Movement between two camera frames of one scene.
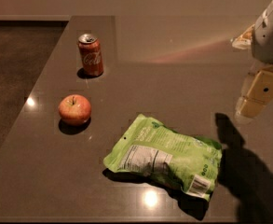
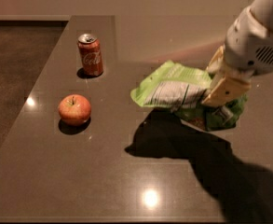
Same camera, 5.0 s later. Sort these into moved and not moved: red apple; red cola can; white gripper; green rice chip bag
Moved: green rice chip bag; white gripper
Not moved: red cola can; red apple
